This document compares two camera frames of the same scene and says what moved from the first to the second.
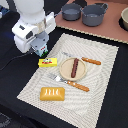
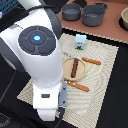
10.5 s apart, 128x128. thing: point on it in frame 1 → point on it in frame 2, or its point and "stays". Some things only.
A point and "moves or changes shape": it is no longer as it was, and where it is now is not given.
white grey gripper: [37, 35] → [47, 101]
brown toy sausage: [74, 67] stays
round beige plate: [66, 68] stays
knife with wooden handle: [88, 60] stays
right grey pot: [93, 14] stays
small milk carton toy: [43, 51] moves or changes shape
